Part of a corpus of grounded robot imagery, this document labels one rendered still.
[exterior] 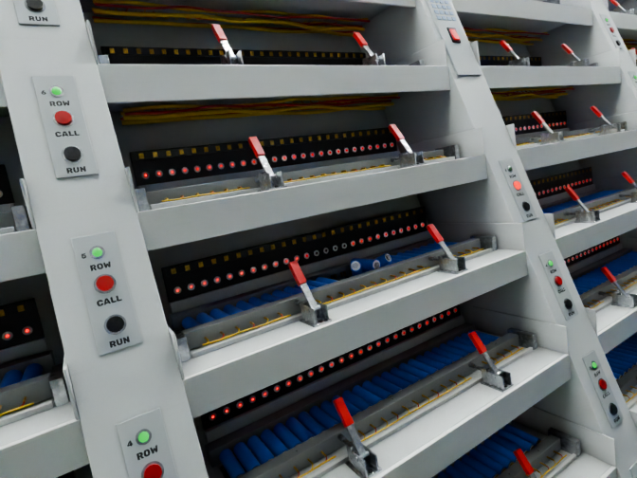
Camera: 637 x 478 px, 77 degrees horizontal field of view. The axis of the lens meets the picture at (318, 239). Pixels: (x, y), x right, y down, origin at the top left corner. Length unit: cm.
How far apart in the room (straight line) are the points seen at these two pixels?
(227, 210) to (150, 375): 20
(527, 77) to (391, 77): 40
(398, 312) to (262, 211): 24
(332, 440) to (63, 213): 43
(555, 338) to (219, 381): 58
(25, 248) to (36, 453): 19
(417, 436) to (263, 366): 24
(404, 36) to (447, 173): 35
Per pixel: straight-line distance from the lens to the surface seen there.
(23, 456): 47
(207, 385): 47
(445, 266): 69
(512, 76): 103
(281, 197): 54
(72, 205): 49
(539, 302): 82
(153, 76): 58
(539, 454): 86
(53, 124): 53
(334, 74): 69
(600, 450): 90
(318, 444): 59
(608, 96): 149
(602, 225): 105
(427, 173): 70
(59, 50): 59
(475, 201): 85
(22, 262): 49
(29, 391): 53
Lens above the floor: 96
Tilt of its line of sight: 9 degrees up
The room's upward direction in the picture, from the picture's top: 19 degrees counter-clockwise
